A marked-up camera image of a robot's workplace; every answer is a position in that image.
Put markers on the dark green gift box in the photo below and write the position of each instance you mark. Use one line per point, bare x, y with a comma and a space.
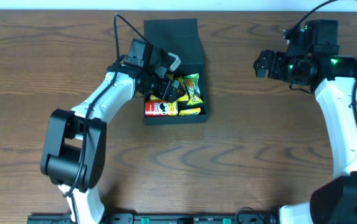
180, 37

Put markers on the yellow Apollo cake packet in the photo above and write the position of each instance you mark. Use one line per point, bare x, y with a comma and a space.
170, 76

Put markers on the yellow chocolate cake packet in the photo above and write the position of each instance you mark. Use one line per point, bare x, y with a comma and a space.
182, 91

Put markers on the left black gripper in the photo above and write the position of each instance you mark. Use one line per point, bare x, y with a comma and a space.
167, 84

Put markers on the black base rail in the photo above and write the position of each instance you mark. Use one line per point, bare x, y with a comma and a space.
245, 218

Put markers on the orange-yellow biscuit packet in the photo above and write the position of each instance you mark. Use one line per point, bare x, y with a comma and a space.
190, 112

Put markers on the green snack packet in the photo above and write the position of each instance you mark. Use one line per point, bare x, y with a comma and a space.
192, 86

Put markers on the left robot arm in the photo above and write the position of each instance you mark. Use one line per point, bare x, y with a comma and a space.
75, 142

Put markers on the red Pringles can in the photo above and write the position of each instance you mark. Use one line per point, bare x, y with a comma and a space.
160, 108

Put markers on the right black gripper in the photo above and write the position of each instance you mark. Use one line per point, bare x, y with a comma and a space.
263, 59

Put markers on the yellow peanut butter packet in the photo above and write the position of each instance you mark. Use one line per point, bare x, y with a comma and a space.
154, 98

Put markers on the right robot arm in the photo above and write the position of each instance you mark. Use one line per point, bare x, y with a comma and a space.
336, 201

